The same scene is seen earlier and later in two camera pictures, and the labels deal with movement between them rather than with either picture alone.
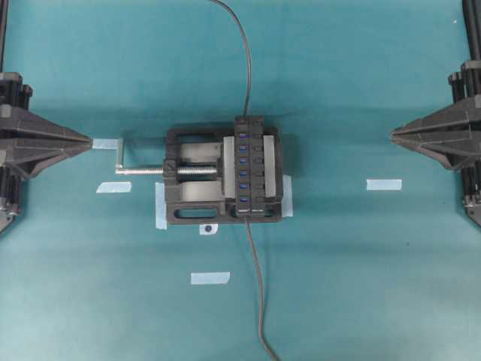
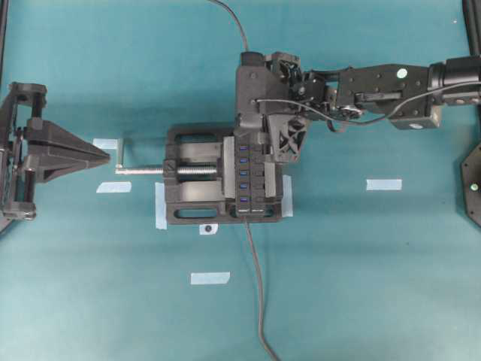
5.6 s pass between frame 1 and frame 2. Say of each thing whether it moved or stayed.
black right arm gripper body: moved
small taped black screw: stayed
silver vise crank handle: stayed
